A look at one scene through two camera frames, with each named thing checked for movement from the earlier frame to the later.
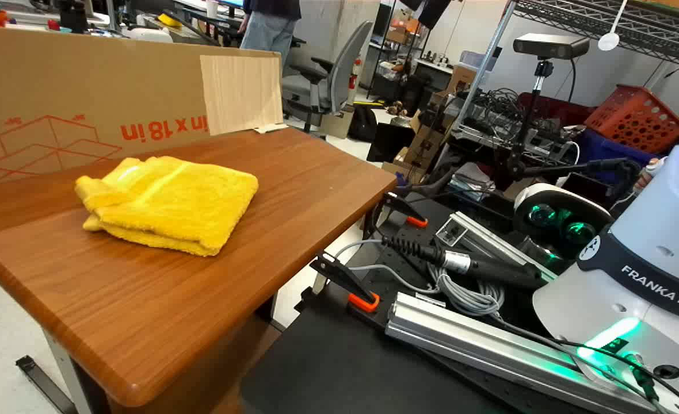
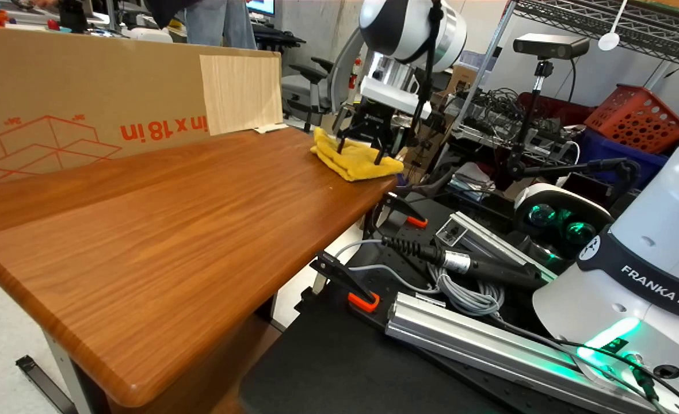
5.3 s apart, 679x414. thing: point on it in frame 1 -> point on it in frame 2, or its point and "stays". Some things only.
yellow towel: (166, 204) -> (356, 162)
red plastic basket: (633, 116) stays
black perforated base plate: (340, 357) stays
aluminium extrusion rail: (517, 354) stays
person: (271, 27) -> (211, 21)
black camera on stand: (547, 48) stays
